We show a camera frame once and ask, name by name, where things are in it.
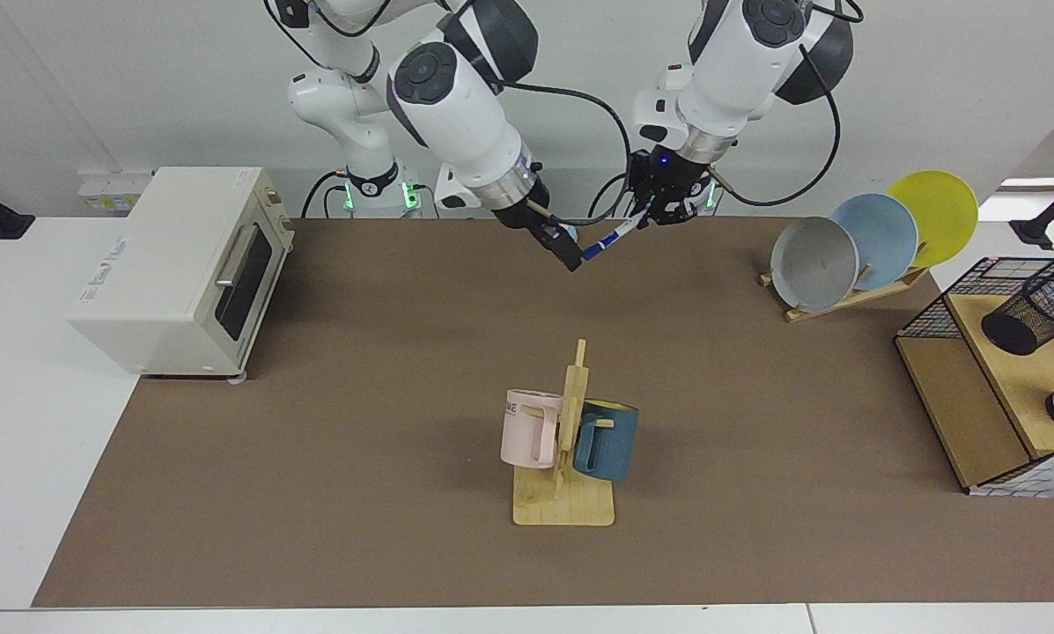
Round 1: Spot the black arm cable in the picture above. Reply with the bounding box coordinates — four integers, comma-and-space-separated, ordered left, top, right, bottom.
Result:
262, 0, 635, 228
707, 0, 864, 208

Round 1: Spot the blue and white marker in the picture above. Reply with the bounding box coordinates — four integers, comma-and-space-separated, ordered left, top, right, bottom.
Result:
582, 216, 644, 262

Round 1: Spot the light blue plate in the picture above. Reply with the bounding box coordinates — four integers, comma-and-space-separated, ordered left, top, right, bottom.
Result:
830, 193, 919, 291

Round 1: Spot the pale toaster oven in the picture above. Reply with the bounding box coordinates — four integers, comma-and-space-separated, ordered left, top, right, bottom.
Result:
66, 166, 296, 381

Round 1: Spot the yellow plate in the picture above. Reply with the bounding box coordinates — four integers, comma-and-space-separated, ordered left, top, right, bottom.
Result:
886, 170, 979, 269

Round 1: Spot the dark blue cup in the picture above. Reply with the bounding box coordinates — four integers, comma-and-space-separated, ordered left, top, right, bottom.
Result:
572, 399, 640, 483

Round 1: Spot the black base cable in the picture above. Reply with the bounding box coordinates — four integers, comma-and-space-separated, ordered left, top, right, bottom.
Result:
588, 172, 635, 219
302, 170, 351, 219

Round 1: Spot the brown table cloth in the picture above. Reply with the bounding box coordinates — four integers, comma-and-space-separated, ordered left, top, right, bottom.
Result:
32, 217, 1054, 608

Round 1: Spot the pink cup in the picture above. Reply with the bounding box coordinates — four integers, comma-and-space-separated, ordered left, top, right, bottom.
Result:
500, 388, 564, 470

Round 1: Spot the grey plate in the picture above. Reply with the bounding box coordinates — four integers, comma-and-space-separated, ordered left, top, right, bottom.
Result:
770, 217, 860, 313

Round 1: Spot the wooden plate rack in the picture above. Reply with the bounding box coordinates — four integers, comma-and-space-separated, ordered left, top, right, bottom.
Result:
760, 242, 930, 323

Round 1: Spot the black mesh pen holder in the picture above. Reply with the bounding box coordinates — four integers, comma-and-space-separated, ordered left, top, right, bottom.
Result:
981, 273, 1054, 357

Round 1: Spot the wire basket with wooden floor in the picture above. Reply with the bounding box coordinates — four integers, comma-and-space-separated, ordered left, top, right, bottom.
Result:
895, 256, 1054, 498

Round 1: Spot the wooden cup stand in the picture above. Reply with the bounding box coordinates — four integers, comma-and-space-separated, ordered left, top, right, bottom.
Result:
513, 339, 616, 527

